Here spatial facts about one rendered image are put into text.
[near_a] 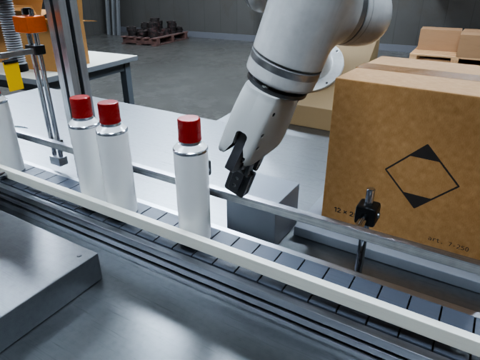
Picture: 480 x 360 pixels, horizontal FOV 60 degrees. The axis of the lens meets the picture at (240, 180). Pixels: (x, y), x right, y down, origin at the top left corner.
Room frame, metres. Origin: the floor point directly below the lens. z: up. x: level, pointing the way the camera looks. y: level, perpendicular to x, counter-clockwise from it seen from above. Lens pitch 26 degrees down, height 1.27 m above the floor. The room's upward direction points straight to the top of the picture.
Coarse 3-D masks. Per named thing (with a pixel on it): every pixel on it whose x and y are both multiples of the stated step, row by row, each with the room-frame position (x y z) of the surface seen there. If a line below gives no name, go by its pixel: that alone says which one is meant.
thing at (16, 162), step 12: (0, 96) 0.82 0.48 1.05; (0, 108) 0.80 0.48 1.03; (0, 120) 0.80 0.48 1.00; (12, 120) 0.83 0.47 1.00; (0, 132) 0.80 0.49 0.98; (12, 132) 0.81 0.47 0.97; (0, 144) 0.79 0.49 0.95; (12, 144) 0.81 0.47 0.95; (0, 156) 0.79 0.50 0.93; (12, 156) 0.80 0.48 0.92; (12, 168) 0.80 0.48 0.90; (24, 168) 0.83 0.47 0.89
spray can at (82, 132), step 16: (80, 96) 0.68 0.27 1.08; (80, 112) 0.66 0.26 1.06; (80, 128) 0.65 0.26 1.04; (80, 144) 0.65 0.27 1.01; (96, 144) 0.66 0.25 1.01; (80, 160) 0.65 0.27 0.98; (96, 160) 0.66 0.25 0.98; (80, 176) 0.66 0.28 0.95; (96, 176) 0.66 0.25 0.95; (96, 192) 0.65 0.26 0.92
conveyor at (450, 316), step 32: (32, 192) 0.72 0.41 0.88; (128, 224) 0.61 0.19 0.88; (192, 256) 0.52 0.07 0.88; (288, 256) 0.52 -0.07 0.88; (288, 288) 0.44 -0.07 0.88; (352, 288) 0.44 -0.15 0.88; (384, 288) 0.44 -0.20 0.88; (352, 320) 0.39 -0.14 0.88; (448, 320) 0.39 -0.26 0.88; (448, 352) 0.34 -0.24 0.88
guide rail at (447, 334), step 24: (0, 168) 0.77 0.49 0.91; (48, 192) 0.69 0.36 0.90; (72, 192) 0.66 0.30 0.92; (120, 216) 0.59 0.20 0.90; (144, 216) 0.58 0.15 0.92; (192, 240) 0.51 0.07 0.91; (240, 264) 0.47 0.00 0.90; (264, 264) 0.45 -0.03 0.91; (312, 288) 0.42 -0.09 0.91; (336, 288) 0.40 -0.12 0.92; (384, 312) 0.37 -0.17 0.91; (408, 312) 0.36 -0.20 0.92; (432, 336) 0.34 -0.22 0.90; (456, 336) 0.33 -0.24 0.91
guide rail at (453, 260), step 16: (48, 144) 0.79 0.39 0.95; (64, 144) 0.77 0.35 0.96; (160, 176) 0.64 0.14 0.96; (224, 192) 0.57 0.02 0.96; (256, 208) 0.54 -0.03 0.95; (272, 208) 0.53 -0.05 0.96; (288, 208) 0.52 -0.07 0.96; (320, 224) 0.49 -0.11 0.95; (336, 224) 0.48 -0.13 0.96; (352, 224) 0.48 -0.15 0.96; (368, 240) 0.46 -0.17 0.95; (384, 240) 0.45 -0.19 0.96; (400, 240) 0.44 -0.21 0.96; (432, 256) 0.42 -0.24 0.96; (448, 256) 0.41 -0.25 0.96; (464, 256) 0.41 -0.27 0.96
